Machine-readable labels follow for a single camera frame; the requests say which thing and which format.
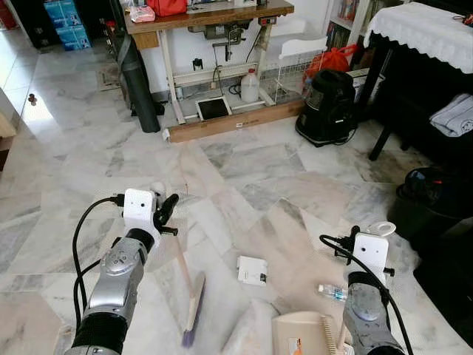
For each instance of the pink plastic packet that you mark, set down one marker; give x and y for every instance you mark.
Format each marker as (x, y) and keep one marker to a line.
(141, 14)

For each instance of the blue carton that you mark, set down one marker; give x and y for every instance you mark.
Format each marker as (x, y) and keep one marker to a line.
(63, 12)
(74, 37)

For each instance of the white plastic jug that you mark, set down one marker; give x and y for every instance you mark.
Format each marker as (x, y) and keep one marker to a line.
(250, 89)

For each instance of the red plastic bag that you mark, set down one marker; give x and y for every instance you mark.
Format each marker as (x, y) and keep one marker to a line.
(332, 58)

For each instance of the black vacuum cleaner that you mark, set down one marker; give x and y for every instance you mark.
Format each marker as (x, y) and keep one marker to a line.
(327, 107)

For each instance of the black bag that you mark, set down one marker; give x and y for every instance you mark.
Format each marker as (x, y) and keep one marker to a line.
(447, 288)

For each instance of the black pedal with white frame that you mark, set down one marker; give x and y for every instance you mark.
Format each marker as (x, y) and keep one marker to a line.
(213, 109)

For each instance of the long brown cardboard box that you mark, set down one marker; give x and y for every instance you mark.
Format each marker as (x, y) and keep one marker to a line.
(236, 120)

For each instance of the clear plastic bottle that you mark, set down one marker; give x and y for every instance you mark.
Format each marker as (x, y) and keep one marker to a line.
(332, 292)

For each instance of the grey folded cloth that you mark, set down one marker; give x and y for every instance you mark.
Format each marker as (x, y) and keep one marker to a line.
(452, 117)

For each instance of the black piano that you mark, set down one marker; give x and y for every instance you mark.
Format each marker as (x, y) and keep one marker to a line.
(414, 96)

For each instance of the small white cardboard box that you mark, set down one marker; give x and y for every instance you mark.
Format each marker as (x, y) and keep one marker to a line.
(252, 271)

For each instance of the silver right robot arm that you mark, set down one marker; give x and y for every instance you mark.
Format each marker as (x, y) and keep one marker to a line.
(368, 314)

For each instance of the black rolled mat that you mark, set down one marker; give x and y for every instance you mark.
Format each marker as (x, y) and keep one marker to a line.
(140, 85)

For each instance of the black waste bin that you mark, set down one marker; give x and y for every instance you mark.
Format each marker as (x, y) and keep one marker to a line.
(429, 207)

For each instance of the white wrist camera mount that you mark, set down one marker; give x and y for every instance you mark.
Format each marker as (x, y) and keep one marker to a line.
(137, 211)
(371, 253)

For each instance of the small dark door stopper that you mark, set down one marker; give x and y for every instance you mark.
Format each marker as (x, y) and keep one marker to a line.
(32, 99)

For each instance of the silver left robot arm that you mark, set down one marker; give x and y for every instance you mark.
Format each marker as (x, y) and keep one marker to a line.
(118, 281)

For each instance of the red cloth bag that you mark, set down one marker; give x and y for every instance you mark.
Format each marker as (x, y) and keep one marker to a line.
(166, 7)

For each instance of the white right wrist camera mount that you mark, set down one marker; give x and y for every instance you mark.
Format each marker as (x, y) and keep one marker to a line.
(371, 253)

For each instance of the wooden sewing table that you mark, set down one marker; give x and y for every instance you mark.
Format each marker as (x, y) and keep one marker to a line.
(214, 16)

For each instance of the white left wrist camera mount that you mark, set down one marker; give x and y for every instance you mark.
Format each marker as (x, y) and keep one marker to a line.
(137, 211)

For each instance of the white lace cloth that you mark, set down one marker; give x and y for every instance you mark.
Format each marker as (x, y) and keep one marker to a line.
(421, 33)

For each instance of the white bookshelf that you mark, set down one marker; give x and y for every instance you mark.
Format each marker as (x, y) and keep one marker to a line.
(344, 18)

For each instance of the beige plastic dustpan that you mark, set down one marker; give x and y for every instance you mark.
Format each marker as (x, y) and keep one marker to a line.
(303, 334)

